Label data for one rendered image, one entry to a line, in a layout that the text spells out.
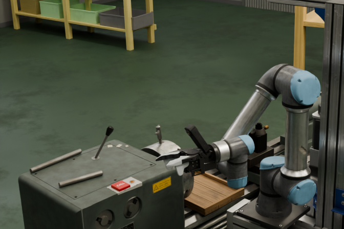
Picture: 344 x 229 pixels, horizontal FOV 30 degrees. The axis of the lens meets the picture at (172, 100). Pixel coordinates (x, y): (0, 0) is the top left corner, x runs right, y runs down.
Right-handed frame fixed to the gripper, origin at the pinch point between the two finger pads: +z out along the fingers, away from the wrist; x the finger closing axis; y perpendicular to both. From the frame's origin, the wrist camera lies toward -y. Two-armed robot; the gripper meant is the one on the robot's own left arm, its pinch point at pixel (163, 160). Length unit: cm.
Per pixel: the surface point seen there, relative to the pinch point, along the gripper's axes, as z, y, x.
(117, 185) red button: -1, 25, 52
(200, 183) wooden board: -67, 56, 104
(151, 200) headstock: -16, 36, 54
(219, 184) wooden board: -76, 57, 98
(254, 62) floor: -385, 89, 529
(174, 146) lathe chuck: -43, 24, 82
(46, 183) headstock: 24, 23, 72
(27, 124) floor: -59, 96, 473
